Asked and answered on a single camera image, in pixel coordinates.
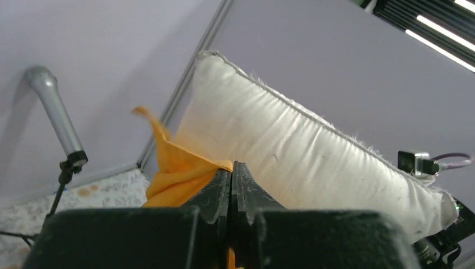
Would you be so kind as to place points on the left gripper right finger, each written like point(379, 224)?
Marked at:
point(247, 200)

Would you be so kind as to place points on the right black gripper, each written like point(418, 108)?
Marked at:
point(442, 249)

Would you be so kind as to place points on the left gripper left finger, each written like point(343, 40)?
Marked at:
point(209, 243)

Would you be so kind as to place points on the orange pillowcase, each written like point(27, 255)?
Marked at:
point(181, 175)

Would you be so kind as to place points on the white pillow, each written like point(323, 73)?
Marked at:
point(298, 157)

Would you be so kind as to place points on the floral tablecloth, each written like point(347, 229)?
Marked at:
point(121, 190)

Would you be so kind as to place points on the black tripod stand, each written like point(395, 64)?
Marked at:
point(41, 84)

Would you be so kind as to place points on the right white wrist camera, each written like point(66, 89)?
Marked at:
point(419, 165)

